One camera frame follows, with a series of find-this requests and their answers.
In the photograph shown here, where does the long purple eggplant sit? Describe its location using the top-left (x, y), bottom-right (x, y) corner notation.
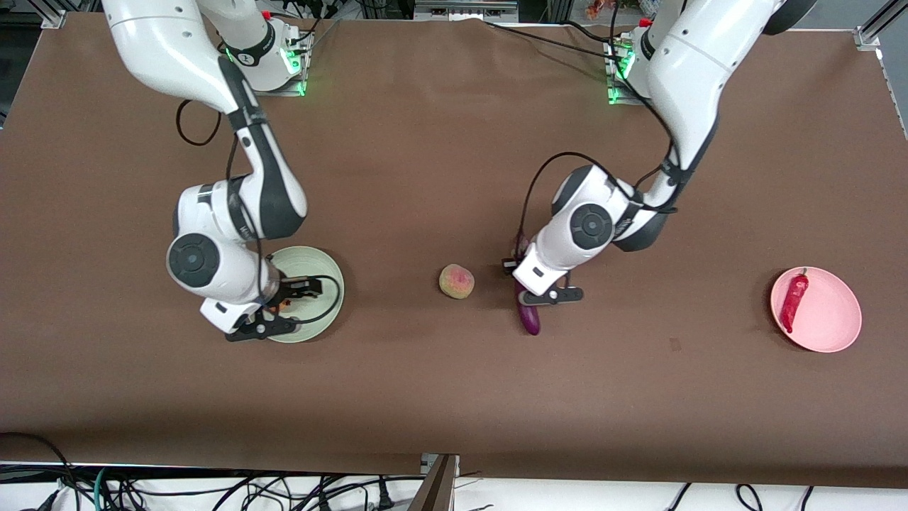
top-left (514, 234), bottom-right (542, 336)

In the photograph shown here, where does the pink green peach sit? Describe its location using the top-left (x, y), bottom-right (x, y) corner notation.
top-left (438, 263), bottom-right (476, 300)

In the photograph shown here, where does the red chili pepper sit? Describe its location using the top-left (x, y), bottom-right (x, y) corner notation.
top-left (779, 268), bottom-right (810, 334)

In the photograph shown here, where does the pale green round plate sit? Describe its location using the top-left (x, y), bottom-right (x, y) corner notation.
top-left (266, 246), bottom-right (345, 344)

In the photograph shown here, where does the large table cover sheet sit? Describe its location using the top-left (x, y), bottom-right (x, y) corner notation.
top-left (0, 11), bottom-right (908, 490)

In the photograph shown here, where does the pink round plate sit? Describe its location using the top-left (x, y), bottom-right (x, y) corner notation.
top-left (770, 266), bottom-right (863, 353)

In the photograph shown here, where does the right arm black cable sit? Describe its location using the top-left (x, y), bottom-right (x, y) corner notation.
top-left (176, 98), bottom-right (345, 326)

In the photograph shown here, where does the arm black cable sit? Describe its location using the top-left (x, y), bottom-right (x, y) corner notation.
top-left (521, 151), bottom-right (682, 246)
top-left (176, 98), bottom-right (345, 326)

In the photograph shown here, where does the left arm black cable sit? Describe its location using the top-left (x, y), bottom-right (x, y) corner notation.
top-left (521, 151), bottom-right (682, 246)

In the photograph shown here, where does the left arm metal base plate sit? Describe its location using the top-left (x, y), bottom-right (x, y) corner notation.
top-left (604, 39), bottom-right (650, 107)

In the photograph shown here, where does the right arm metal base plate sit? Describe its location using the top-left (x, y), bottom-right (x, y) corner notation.
top-left (266, 25), bottom-right (314, 97)

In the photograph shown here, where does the long black tabletop cable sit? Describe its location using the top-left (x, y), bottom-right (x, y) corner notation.
top-left (482, 20), bottom-right (625, 63)

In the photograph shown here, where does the dark wooden post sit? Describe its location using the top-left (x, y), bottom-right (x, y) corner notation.
top-left (408, 454), bottom-right (458, 511)

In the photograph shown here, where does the short black tabletop cable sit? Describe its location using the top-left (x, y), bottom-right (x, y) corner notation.
top-left (564, 20), bottom-right (612, 45)

